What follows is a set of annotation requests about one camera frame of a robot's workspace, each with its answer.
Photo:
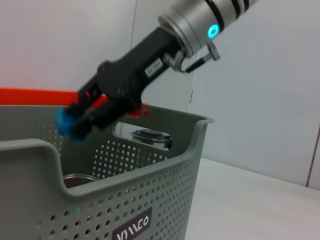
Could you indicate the grey perforated storage basket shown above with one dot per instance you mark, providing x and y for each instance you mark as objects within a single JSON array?
[{"x": 150, "y": 180}]

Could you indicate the glass teacup black sleeve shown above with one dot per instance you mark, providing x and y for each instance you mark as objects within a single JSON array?
[{"x": 77, "y": 180}]

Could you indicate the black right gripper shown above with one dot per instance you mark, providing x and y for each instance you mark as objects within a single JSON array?
[{"x": 135, "y": 72}]

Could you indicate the blue square brick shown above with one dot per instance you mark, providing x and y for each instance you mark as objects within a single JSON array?
[{"x": 66, "y": 126}]

